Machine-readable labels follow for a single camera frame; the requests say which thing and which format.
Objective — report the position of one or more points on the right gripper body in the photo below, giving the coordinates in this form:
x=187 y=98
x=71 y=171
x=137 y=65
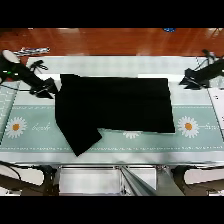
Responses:
x=196 y=78

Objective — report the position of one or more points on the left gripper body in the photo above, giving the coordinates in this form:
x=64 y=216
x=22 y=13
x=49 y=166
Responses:
x=40 y=87

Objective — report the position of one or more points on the black T-shirt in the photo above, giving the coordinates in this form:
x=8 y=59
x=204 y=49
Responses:
x=113 y=106

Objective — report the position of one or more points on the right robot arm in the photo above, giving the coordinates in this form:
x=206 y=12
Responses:
x=213 y=70

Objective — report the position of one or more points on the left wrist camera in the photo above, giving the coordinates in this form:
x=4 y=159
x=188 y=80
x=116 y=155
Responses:
x=39 y=66

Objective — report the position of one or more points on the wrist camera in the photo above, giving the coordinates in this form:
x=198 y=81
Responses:
x=39 y=66
x=208 y=55

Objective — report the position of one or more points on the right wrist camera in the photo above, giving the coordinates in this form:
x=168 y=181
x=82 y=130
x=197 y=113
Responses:
x=208 y=55

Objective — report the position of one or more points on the silver frame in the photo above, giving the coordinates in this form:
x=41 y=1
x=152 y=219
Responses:
x=100 y=180

